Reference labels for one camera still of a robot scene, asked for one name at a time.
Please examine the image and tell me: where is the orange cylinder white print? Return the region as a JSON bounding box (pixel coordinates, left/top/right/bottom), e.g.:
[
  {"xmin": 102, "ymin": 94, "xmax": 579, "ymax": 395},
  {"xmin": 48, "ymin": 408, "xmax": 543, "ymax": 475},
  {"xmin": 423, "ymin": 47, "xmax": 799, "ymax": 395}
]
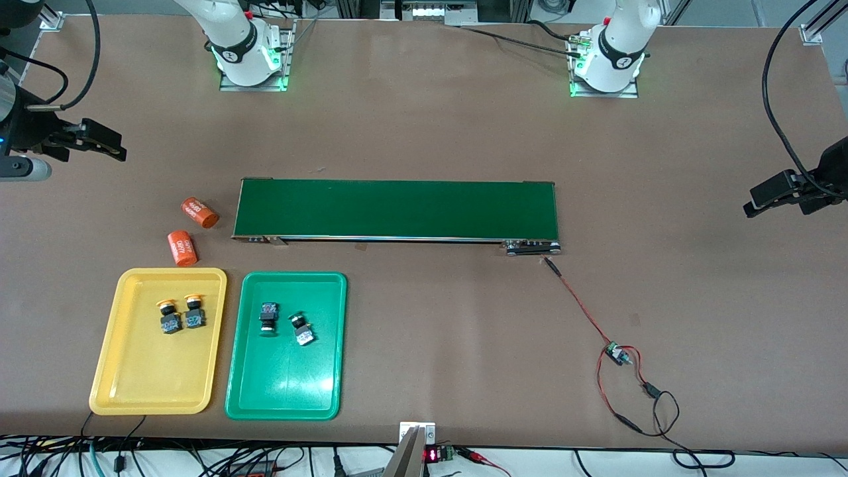
[
  {"xmin": 181, "ymin": 197, "xmax": 221, "ymax": 231},
  {"xmin": 165, "ymin": 230, "xmax": 199, "ymax": 268}
]

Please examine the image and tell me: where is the yellow mushroom push button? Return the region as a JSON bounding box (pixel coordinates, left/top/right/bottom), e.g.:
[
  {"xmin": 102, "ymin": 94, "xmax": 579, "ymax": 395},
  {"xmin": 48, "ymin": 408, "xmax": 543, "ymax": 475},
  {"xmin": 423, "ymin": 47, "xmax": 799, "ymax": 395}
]
[
  {"xmin": 156, "ymin": 299, "xmax": 184, "ymax": 336},
  {"xmin": 183, "ymin": 294, "xmax": 207, "ymax": 330}
]

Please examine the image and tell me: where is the green mushroom push button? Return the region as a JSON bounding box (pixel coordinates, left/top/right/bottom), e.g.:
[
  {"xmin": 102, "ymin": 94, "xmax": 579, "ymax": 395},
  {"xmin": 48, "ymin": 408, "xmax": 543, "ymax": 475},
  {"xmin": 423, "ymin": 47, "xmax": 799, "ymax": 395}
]
[
  {"xmin": 289, "ymin": 313, "xmax": 317, "ymax": 347},
  {"xmin": 258, "ymin": 302, "xmax": 281, "ymax": 338}
]

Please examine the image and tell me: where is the yellow plastic tray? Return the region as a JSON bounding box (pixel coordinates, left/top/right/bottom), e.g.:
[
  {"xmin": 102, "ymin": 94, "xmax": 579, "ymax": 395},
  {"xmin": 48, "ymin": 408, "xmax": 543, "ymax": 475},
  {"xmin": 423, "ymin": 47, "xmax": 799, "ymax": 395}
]
[{"xmin": 89, "ymin": 268, "xmax": 228, "ymax": 416}]

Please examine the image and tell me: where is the green conveyor belt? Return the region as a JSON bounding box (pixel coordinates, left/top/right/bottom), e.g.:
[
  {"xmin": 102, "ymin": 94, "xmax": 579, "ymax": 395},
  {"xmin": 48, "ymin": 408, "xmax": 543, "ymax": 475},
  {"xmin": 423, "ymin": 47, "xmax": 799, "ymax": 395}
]
[{"xmin": 231, "ymin": 177, "xmax": 562, "ymax": 257}]

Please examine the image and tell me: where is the green plastic tray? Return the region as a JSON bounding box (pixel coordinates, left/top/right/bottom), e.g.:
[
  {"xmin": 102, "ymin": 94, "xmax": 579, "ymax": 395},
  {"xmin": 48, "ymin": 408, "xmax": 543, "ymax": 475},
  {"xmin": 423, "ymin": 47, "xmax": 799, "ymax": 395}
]
[{"xmin": 225, "ymin": 271, "xmax": 348, "ymax": 421}]

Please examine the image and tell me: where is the red clip lead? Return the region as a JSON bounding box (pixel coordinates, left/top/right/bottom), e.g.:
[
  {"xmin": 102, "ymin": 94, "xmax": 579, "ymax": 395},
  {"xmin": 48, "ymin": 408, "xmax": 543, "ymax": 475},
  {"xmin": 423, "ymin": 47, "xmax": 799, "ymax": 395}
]
[{"xmin": 457, "ymin": 447, "xmax": 512, "ymax": 477}]

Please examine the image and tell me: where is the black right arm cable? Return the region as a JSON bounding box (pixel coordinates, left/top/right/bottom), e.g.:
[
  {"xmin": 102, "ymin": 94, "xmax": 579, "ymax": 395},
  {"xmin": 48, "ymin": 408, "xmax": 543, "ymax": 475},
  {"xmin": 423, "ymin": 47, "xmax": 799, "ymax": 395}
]
[{"xmin": 0, "ymin": 0, "xmax": 101, "ymax": 111}]

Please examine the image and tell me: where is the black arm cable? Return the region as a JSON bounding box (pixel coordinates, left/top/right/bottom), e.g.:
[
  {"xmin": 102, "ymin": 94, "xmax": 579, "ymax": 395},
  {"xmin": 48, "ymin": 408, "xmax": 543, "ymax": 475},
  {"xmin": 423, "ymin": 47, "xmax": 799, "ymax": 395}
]
[
  {"xmin": 0, "ymin": 0, "xmax": 101, "ymax": 111},
  {"xmin": 762, "ymin": 0, "xmax": 848, "ymax": 199}
]

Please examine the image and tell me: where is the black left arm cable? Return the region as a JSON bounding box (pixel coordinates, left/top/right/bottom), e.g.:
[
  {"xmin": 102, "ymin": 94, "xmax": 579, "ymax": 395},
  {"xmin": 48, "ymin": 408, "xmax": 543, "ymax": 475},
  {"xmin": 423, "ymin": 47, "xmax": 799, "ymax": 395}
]
[{"xmin": 762, "ymin": 0, "xmax": 848, "ymax": 199}]

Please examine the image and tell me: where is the aluminium frame profile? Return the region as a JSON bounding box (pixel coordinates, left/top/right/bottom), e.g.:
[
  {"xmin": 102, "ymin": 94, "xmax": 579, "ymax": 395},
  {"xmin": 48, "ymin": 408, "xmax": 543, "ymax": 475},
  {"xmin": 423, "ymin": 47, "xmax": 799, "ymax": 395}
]
[
  {"xmin": 800, "ymin": 0, "xmax": 848, "ymax": 44},
  {"xmin": 36, "ymin": 0, "xmax": 65, "ymax": 31}
]

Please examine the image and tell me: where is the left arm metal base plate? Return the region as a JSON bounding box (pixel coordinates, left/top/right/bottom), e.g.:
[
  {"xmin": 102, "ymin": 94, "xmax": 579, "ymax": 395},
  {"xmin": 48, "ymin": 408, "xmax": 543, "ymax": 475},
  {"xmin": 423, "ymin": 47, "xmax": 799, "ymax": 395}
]
[{"xmin": 566, "ymin": 33, "xmax": 641, "ymax": 99}]

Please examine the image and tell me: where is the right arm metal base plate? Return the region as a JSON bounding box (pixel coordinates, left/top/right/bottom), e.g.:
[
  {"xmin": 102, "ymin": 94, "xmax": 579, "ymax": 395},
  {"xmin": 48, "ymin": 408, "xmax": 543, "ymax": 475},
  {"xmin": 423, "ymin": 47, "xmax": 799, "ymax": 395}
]
[{"xmin": 219, "ymin": 19, "xmax": 297, "ymax": 93}]

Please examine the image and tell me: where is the thin black wire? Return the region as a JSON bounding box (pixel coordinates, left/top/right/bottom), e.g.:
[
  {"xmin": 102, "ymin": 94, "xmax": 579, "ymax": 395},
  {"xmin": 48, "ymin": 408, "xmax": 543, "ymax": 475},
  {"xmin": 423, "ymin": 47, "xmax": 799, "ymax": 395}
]
[{"xmin": 639, "ymin": 381, "xmax": 736, "ymax": 470}]

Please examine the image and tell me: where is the red black twisted wire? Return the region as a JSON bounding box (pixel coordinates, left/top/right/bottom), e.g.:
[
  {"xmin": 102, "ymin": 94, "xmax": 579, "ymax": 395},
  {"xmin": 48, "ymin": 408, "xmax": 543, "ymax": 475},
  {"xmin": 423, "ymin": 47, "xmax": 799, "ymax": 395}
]
[{"xmin": 543, "ymin": 256, "xmax": 615, "ymax": 350}]

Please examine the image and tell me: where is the thin red wire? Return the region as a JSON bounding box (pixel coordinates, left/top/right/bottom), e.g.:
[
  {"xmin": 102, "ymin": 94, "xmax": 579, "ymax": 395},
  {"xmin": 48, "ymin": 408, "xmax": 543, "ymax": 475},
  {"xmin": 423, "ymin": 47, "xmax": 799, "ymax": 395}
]
[{"xmin": 596, "ymin": 344, "xmax": 647, "ymax": 435}]

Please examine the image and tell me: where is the black power cable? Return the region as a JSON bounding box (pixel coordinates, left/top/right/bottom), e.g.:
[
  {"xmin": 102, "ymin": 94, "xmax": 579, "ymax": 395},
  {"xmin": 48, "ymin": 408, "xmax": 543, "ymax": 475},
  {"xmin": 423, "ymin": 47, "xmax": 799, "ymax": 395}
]
[{"xmin": 459, "ymin": 19, "xmax": 588, "ymax": 58}]

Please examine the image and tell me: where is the tangled black cable bundle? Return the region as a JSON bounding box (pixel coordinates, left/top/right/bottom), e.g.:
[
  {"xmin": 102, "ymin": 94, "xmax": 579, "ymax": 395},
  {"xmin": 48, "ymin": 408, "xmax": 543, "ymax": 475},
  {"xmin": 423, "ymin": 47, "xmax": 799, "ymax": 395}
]
[{"xmin": 0, "ymin": 434, "xmax": 87, "ymax": 477}]

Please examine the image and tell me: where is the small metal clamp bracket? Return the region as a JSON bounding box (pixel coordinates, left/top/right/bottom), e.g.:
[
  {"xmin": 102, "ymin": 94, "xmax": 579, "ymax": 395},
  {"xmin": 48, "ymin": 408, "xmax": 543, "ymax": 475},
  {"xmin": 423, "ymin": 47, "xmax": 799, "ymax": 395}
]
[{"xmin": 399, "ymin": 421, "xmax": 437, "ymax": 443}]

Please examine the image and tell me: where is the grey camera mount bar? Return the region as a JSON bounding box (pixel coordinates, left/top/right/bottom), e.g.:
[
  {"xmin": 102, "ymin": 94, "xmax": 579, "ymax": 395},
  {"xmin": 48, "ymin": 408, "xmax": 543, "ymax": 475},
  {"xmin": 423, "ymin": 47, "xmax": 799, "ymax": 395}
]
[{"xmin": 382, "ymin": 426, "xmax": 429, "ymax": 477}]

